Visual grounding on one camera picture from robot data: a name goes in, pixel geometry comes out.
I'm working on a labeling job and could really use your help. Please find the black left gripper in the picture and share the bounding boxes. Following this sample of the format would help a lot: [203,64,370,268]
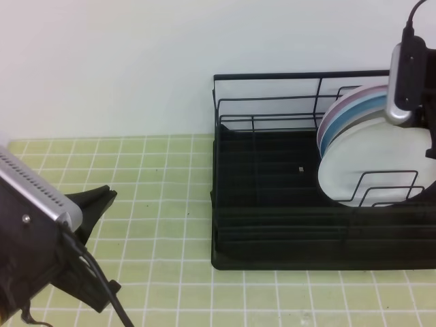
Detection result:
[1,185,117,320]

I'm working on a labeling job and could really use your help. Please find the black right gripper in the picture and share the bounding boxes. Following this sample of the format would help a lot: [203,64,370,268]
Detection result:
[401,48,436,159]

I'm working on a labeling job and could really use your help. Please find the white round plate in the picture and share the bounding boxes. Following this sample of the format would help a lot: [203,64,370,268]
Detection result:
[318,122,435,206]

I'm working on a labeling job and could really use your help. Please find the white marbled plate in rack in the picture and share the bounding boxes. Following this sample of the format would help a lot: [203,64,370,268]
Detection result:
[320,117,386,157]

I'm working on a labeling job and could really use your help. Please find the blue plate in rack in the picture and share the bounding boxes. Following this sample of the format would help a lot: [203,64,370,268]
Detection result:
[319,93,387,154]

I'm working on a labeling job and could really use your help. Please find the pink plate in rack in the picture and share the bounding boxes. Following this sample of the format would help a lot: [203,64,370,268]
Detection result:
[317,84,388,149]

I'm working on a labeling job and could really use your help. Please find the black camera cable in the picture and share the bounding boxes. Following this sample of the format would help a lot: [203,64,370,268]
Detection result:
[57,221,136,327]
[402,0,427,45]

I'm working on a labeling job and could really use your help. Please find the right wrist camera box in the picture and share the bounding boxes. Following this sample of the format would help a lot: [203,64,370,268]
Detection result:
[385,36,427,125]

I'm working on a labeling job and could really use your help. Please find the black right camera cable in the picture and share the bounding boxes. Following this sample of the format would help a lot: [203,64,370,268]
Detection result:
[402,0,427,45]

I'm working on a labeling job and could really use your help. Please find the black wire dish rack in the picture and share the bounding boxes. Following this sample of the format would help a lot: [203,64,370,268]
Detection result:
[211,70,435,270]

